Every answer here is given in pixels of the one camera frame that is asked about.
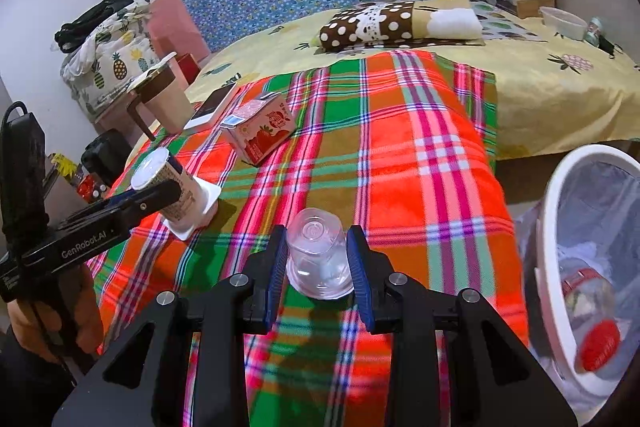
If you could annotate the small glass jar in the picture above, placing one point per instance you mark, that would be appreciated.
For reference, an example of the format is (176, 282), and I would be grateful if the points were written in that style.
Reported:
(594, 32)

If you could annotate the white trash bin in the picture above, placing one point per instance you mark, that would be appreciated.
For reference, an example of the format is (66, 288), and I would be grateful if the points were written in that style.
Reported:
(550, 232)

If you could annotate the leaf print pillow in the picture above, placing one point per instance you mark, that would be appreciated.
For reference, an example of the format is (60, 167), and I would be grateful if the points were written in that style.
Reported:
(505, 27)

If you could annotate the white smartphone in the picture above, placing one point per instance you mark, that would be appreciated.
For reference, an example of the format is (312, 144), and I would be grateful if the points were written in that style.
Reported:
(210, 109)

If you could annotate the clear plastic bin liner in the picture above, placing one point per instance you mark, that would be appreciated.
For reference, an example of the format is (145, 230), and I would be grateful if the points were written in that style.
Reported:
(610, 207)

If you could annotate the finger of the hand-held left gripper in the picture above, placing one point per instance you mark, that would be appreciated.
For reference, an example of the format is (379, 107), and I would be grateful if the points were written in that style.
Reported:
(145, 202)

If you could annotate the white bowl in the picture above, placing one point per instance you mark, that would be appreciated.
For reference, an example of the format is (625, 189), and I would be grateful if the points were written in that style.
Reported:
(562, 23)

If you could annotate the small black object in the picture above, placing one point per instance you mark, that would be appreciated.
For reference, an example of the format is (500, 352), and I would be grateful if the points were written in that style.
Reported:
(611, 46)

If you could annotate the white fluffy towel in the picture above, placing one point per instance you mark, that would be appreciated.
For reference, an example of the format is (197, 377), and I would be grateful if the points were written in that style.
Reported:
(457, 23)

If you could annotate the red box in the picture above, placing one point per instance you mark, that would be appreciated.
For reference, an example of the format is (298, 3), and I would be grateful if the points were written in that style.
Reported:
(187, 68)

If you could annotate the plaid fleece blanket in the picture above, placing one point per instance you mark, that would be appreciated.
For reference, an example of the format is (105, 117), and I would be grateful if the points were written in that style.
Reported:
(425, 187)

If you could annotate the brown polka dot pillow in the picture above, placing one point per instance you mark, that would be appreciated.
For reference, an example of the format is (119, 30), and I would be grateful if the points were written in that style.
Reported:
(360, 29)

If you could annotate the clear plastic cup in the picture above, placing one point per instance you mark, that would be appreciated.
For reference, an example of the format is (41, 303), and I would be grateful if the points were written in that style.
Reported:
(320, 252)

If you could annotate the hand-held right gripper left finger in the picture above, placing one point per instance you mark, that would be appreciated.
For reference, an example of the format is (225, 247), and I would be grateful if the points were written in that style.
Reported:
(277, 277)

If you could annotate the yellow pineapple print bedsheet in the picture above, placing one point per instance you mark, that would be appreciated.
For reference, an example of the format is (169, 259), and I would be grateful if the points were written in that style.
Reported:
(550, 107)

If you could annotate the black bag on floor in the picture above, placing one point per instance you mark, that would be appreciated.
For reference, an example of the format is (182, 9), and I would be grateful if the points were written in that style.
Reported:
(105, 157)

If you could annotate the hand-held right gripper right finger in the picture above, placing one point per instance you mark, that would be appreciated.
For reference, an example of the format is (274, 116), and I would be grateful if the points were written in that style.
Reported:
(360, 277)

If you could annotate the white yogurt cup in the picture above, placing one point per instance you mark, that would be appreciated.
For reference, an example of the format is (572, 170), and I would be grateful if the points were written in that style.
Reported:
(175, 192)

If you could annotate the small red bottles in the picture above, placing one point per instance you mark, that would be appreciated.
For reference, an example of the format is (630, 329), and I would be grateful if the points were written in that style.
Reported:
(89, 189)

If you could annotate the pineapple print storage bag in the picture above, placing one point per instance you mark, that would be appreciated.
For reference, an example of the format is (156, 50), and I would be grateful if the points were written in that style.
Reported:
(115, 67)

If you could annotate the pink stool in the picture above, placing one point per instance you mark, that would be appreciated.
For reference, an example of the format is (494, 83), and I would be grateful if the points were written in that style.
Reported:
(112, 119)

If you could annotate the pink strawberry milk carton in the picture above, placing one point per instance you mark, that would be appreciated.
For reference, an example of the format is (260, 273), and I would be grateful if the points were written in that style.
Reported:
(265, 132)

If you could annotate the clear bottle with red cap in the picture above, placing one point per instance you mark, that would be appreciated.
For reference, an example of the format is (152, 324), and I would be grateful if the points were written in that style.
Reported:
(600, 347)

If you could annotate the person's left forearm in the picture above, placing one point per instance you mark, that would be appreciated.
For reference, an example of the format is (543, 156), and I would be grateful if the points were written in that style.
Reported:
(25, 397)

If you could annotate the person's left hand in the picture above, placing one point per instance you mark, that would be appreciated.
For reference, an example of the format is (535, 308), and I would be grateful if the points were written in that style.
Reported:
(30, 327)

